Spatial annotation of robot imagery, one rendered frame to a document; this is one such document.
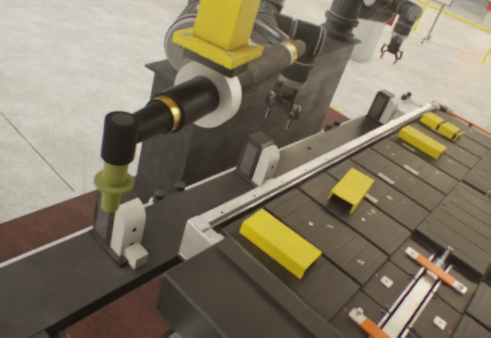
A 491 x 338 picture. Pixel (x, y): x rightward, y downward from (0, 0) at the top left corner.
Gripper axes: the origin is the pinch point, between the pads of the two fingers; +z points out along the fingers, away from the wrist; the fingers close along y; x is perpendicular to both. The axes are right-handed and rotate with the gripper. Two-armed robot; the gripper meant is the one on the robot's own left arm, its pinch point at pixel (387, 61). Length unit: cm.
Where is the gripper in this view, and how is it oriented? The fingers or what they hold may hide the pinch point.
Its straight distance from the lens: 302.7
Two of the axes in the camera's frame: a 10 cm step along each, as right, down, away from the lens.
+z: -2.8, 8.2, 5.0
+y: -8.1, -4.8, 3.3
